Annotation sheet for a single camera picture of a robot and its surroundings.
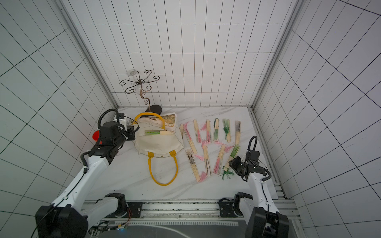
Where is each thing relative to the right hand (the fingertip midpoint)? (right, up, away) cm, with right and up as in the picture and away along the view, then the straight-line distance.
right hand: (232, 160), depth 87 cm
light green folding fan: (-7, +17, +18) cm, 26 cm away
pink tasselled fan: (-28, +15, +16) cm, 35 cm away
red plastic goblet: (-80, +16, -3) cm, 82 cm away
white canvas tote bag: (-52, +12, +12) cm, 55 cm away
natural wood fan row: (-15, 0, +3) cm, 15 cm away
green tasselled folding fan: (+1, +19, +20) cm, 28 cm away
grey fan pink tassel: (-19, -8, -4) cm, 21 cm away
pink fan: (-20, +16, +17) cm, 31 cm away
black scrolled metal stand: (-54, +33, +31) cm, 71 cm away
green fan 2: (-47, +15, +13) cm, 52 cm away
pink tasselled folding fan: (-13, +19, +20) cm, 30 cm away
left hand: (-58, +19, -6) cm, 61 cm away
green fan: (-4, -7, -2) cm, 8 cm away
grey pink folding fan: (+9, +16, +17) cm, 25 cm away
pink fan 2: (-9, -4, -1) cm, 10 cm away
